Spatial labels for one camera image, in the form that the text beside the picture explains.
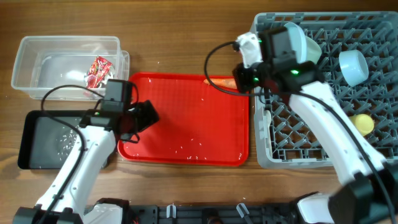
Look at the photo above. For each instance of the light blue plate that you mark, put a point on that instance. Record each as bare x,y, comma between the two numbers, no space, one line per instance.
298,41

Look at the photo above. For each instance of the rice and peanut shells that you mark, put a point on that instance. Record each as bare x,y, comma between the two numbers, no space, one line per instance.
66,141

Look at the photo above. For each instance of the black waste tray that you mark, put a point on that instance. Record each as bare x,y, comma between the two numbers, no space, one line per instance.
38,148

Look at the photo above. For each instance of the crumpled white tissue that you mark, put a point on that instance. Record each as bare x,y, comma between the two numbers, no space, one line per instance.
109,76

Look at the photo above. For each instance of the red snack wrapper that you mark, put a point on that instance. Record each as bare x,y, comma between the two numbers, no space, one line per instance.
100,62

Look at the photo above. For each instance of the white plastic spoon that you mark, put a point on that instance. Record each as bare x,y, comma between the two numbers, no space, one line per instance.
267,123

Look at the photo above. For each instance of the clear plastic bin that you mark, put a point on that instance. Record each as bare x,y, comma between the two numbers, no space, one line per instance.
45,62

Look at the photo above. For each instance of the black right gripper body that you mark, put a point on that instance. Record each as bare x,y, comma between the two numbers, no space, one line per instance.
244,78

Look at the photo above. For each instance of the orange carrot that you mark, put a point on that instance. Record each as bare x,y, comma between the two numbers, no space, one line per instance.
224,82

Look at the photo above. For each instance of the green bowl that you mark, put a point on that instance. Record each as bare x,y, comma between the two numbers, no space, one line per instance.
313,52

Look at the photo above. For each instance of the red serving tray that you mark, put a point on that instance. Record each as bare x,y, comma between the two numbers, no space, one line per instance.
198,124

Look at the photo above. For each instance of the black mounting rail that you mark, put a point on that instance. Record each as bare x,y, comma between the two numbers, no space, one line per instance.
261,214

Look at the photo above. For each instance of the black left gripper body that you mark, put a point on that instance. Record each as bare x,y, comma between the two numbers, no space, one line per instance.
144,116

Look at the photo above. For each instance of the light blue bowl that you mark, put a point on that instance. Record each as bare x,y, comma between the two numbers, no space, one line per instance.
354,67

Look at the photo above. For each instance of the grey dishwasher rack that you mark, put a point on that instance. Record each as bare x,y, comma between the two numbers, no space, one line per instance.
291,144

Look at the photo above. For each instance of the yellow plastic cup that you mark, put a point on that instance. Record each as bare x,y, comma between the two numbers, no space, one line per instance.
363,123

